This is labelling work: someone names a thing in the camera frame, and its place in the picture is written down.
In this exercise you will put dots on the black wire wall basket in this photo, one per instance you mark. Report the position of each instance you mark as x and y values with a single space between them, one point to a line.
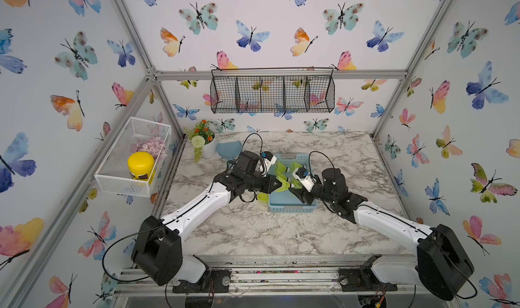
272 90

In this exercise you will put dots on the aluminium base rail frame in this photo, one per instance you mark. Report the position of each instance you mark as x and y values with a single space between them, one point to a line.
289 281

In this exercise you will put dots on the pink flower bundle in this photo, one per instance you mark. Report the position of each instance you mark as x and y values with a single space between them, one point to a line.
155 146

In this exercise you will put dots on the white pot with artificial plant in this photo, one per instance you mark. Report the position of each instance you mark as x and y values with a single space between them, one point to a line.
203 140

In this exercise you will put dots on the yellow shuttlecock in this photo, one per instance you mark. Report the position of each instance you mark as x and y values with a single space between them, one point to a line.
284 184
294 167
280 168
262 197

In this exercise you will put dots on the light blue perforated storage box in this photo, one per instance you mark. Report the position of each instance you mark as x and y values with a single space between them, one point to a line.
287 202

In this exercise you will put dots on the white wire wall basket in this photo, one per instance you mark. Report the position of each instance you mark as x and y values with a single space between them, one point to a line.
113 175

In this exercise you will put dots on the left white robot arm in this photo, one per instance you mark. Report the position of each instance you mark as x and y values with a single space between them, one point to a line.
158 250

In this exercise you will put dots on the yellow lidded jar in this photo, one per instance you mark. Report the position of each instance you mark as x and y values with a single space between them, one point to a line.
141 166

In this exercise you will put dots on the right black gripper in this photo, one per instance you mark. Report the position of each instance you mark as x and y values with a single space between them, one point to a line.
302 194

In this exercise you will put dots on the light blue plastic scoop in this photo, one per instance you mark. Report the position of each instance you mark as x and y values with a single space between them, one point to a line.
229 150

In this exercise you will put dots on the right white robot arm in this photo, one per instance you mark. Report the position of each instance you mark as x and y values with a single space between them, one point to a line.
440 264

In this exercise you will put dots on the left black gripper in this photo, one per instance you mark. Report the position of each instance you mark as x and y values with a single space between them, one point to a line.
268 188

